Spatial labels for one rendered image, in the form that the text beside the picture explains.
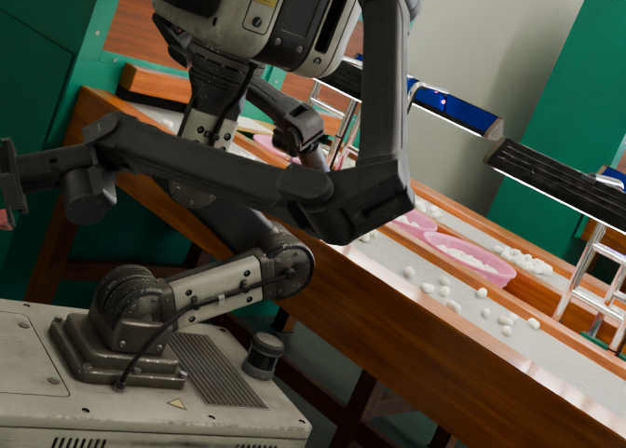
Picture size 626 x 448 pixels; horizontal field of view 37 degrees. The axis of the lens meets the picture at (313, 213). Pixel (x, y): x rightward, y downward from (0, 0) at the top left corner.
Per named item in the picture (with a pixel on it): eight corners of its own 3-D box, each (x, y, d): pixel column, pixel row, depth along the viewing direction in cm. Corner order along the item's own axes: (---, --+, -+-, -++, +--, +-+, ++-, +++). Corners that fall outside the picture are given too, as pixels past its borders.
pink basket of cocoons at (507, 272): (467, 308, 236) (483, 274, 234) (390, 260, 253) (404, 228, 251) (519, 308, 257) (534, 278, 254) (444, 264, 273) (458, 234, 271)
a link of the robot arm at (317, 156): (306, 155, 210) (323, 138, 212) (285, 143, 214) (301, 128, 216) (314, 175, 215) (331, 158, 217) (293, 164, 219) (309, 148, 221)
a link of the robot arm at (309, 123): (166, 40, 222) (200, 19, 227) (168, 58, 226) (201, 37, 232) (297, 136, 205) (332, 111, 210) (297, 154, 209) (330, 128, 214)
